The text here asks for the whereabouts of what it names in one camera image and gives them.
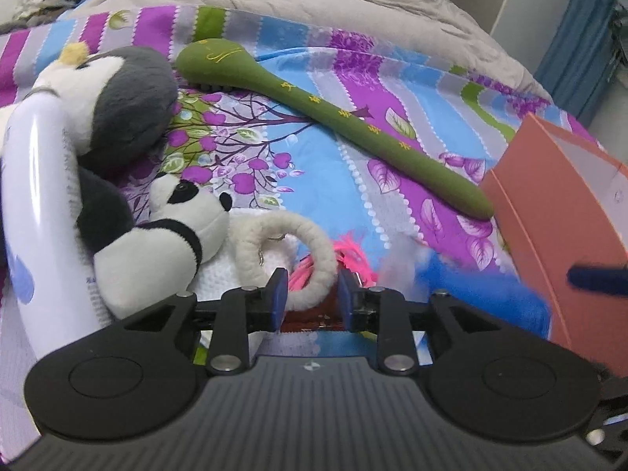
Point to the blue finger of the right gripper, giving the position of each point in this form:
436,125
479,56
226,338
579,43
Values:
607,280

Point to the small panda plush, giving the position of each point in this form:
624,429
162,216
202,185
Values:
160,257

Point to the grey duvet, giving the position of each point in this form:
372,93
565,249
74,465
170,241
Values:
434,27

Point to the grey white penguin plush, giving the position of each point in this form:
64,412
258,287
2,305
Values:
119,104

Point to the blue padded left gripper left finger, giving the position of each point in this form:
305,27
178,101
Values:
239,312

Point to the blue curtain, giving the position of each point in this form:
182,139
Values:
581,59

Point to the pink cardboard box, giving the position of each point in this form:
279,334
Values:
560,200

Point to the white fluffy ring pouch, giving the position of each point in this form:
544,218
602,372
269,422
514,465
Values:
261,241

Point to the colourful striped bed sheet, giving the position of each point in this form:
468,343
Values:
270,158

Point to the white spray can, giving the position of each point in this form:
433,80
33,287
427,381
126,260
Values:
51,272

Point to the green massage stick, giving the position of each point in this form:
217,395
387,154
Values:
218,61

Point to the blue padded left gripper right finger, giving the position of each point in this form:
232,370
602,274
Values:
385,313

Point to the red foil wrapper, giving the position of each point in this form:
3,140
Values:
322,317

